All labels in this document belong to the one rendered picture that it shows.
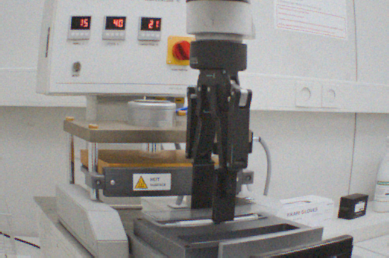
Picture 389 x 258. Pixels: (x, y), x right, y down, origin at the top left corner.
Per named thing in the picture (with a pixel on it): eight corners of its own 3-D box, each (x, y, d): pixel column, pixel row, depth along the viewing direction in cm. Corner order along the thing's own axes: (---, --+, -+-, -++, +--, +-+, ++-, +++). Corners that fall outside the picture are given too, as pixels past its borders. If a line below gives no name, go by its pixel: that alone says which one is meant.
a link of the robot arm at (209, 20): (205, -4, 74) (203, 37, 74) (286, 8, 79) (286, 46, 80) (165, 6, 85) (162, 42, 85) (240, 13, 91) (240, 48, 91)
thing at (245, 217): (157, 235, 74) (157, 220, 74) (141, 225, 79) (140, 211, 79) (276, 223, 83) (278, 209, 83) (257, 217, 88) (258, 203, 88)
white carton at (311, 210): (247, 228, 157) (249, 203, 157) (308, 217, 169) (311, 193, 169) (272, 236, 147) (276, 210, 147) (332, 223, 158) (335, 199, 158)
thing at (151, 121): (56, 164, 108) (56, 95, 107) (202, 165, 122) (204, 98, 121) (90, 189, 86) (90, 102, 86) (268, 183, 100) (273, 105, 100)
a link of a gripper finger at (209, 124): (202, 86, 80) (197, 83, 81) (188, 166, 83) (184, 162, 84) (229, 87, 81) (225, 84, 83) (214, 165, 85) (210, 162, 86)
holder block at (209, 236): (133, 234, 80) (132, 217, 80) (255, 224, 89) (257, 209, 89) (184, 266, 66) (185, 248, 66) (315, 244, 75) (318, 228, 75)
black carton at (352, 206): (336, 218, 165) (339, 196, 165) (353, 212, 170) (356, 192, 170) (349, 220, 160) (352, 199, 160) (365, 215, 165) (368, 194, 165)
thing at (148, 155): (80, 171, 104) (80, 117, 103) (191, 171, 113) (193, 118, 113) (109, 190, 88) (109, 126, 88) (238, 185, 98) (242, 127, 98)
